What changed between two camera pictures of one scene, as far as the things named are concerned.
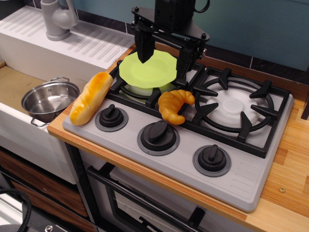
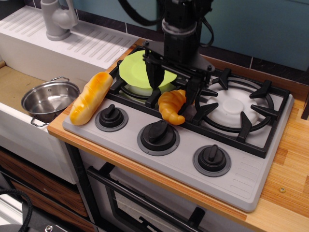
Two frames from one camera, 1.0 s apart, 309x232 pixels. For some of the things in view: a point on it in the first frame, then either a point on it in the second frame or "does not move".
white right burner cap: [231, 103] does not move
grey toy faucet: [58, 21] does not move
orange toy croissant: [169, 104] does not move
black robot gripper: [173, 20] -> [180, 52]
